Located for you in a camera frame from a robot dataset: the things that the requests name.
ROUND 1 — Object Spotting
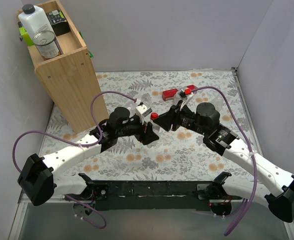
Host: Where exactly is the red rectangular box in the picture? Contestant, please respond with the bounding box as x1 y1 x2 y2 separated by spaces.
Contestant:
162 84 196 101

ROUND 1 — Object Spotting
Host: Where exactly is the metal tin can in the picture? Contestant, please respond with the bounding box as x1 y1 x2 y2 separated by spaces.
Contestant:
32 30 61 60

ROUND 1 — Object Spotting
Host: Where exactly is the clear bottle with white cap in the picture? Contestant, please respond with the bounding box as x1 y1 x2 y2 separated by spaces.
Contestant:
124 93 151 115

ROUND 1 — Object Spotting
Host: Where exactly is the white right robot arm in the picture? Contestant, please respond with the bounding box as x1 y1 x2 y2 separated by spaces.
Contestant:
151 102 294 223

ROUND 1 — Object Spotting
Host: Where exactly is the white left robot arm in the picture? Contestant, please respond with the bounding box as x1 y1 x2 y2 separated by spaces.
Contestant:
17 104 159 206

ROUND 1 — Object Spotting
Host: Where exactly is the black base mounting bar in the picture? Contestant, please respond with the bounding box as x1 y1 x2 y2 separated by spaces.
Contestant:
69 180 229 211

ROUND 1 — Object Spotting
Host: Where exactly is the white jug with grey cap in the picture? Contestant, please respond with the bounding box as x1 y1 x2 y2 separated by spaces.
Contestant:
18 4 54 39

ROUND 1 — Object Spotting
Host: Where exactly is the floral patterned table mat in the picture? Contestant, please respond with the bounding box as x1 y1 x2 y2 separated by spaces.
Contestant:
33 69 255 182

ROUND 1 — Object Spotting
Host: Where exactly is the wooden shelf box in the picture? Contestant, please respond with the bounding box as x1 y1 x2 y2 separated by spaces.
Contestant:
28 0 108 134

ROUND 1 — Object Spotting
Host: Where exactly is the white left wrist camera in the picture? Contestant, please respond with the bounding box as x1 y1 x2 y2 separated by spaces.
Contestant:
135 102 152 124

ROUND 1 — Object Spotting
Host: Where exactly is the green object behind shelf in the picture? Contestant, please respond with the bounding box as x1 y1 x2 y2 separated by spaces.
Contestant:
17 21 34 46

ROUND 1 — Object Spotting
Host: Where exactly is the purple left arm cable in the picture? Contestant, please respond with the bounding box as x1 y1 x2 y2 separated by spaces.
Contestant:
12 91 140 230

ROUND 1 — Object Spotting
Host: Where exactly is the black electronic device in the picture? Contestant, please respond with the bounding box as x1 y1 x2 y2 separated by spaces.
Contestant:
46 9 70 36

